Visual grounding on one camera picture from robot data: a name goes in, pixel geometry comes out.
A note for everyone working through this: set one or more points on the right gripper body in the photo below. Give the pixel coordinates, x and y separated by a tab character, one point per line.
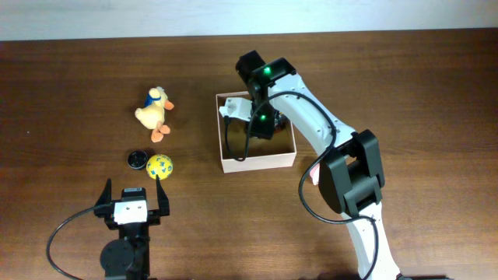
262	127

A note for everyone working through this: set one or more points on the black round cap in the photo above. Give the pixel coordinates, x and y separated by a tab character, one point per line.
137	160

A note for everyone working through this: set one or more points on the yellow ball blue letters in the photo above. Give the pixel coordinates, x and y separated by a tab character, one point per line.
160	166

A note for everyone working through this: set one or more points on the white cardboard box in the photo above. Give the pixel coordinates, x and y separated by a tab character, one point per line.
263	154

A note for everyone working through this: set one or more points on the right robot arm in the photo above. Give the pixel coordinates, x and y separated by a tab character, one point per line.
348	163

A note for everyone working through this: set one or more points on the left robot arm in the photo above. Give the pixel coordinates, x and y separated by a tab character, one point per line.
127	257

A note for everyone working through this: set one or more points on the pink hat rubber duck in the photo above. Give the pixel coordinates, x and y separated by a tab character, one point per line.
314	174

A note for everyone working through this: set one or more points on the red grey toy truck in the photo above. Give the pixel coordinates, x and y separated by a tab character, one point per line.
280	121

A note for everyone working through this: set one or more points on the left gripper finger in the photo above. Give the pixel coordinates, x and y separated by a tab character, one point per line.
162	199
105	197

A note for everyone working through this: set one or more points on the yellow plush duck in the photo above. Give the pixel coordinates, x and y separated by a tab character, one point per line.
152	115

